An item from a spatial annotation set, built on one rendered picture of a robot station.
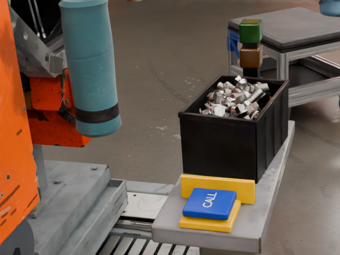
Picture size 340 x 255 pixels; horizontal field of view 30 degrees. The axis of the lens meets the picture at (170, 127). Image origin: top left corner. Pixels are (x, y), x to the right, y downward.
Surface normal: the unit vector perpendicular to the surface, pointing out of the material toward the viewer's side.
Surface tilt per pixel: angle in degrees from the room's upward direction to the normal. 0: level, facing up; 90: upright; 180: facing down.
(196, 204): 0
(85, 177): 0
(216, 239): 90
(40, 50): 90
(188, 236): 90
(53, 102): 80
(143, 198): 0
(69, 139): 90
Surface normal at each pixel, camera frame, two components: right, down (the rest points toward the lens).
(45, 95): -0.29, 0.25
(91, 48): 0.26, 0.37
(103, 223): 0.96, 0.06
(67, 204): -0.07, -0.91
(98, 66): 0.47, 0.36
